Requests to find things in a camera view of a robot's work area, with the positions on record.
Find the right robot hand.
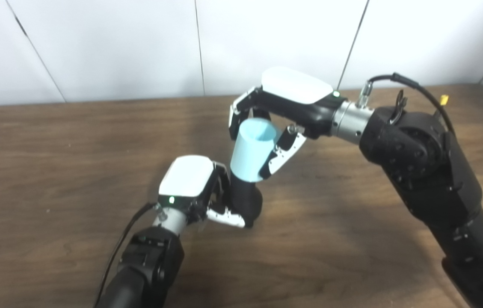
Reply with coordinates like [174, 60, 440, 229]
[228, 66, 350, 182]

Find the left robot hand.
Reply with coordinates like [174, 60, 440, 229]
[157, 155, 246, 229]

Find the black nozzle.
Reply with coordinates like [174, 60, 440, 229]
[229, 169, 264, 228]

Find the light-blue hose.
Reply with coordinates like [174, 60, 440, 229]
[230, 118, 278, 184]

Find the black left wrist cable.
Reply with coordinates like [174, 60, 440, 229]
[93, 201, 168, 307]

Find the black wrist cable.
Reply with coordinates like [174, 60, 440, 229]
[93, 201, 168, 307]
[356, 73, 456, 134]

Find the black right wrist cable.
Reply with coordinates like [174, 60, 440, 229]
[356, 73, 456, 134]

